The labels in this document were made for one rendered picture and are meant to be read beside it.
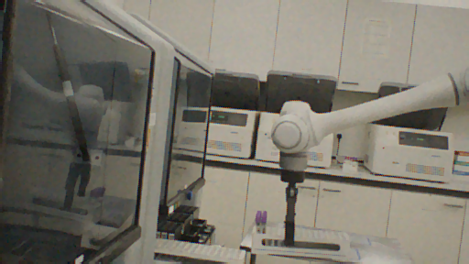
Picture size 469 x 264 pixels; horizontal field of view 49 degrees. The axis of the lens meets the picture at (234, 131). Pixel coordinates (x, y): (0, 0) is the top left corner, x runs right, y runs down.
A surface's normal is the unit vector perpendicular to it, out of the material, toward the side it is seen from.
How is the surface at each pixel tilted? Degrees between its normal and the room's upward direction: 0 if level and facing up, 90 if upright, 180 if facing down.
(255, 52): 90
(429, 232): 90
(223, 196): 90
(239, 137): 90
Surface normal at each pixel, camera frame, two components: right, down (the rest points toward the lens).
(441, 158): -0.12, 0.04
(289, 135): -0.34, 0.07
